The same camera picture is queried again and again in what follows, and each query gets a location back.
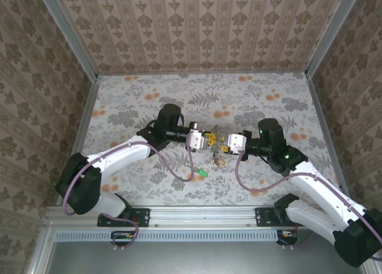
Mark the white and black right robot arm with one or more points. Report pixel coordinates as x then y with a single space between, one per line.
322 190

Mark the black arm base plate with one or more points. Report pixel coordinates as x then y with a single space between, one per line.
264 217
143 217

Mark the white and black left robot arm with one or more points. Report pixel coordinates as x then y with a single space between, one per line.
119 157

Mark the aluminium mounting rail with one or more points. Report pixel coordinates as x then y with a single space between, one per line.
203 215

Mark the green plastic key tag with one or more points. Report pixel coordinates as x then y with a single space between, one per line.
203 173

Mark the blue plastic key tag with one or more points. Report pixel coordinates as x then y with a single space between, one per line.
214 158

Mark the black connector housing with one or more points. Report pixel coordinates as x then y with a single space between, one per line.
288 238
122 238

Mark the aluminium frame beam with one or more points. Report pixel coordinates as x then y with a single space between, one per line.
40 256

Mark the grey metal sheet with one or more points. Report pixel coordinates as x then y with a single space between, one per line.
209 259

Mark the aluminium table edge rail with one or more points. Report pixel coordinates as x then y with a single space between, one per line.
86 115
322 115
203 73

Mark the aluminium frame post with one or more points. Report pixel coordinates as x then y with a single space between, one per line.
68 35
334 32

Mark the floral patterned table cover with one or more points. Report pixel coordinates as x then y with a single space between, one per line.
268 86

